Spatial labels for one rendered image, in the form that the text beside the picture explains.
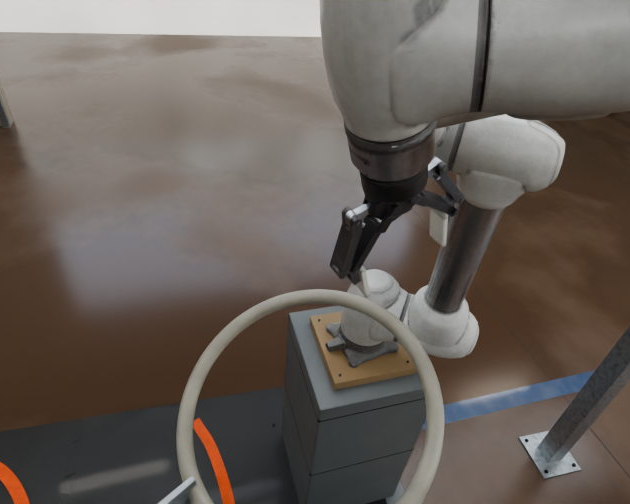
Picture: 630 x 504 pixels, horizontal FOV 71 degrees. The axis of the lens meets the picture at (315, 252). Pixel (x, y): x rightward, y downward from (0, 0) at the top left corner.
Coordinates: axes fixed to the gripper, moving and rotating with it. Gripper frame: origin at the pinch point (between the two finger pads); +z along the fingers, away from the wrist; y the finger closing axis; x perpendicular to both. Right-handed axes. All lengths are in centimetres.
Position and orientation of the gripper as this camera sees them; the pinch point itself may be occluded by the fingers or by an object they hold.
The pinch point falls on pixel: (400, 260)
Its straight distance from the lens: 65.3
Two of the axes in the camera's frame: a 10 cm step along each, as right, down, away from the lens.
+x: 5.1, 6.4, -5.8
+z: 2.0, 5.7, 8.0
